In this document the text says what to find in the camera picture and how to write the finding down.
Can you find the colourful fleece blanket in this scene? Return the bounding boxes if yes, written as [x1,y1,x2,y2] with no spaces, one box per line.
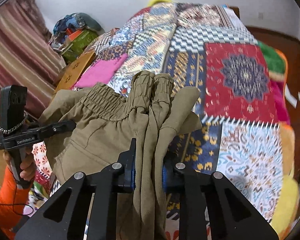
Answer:
[258,41,300,239]

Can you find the white paper strip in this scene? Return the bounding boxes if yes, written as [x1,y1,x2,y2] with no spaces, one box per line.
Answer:
[285,85,298,108]

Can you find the wooden bed frame board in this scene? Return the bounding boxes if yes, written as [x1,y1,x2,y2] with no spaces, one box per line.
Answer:
[54,50,95,94]

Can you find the pile of clothes and bags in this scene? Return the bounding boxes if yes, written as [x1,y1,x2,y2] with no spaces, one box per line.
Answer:
[49,12,103,63]

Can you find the striped maroon curtain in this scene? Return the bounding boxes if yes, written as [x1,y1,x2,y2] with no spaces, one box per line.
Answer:
[0,0,66,118]

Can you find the patchwork patterned bedspread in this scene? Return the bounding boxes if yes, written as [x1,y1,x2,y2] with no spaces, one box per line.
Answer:
[31,2,285,240]

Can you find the orange sleeve forearm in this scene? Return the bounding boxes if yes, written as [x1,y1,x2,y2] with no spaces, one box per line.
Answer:
[0,166,30,239]

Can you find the olive khaki pants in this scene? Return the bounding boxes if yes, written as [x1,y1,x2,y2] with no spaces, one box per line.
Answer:
[39,71,202,239]

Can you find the yellow pillow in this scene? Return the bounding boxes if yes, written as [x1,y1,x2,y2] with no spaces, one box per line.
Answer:
[147,0,173,7]

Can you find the pink folded garment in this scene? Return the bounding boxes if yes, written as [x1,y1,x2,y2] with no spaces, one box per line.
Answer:
[74,53,128,88]

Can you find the person left hand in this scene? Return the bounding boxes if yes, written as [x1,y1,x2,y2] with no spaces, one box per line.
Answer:
[3,147,36,181]

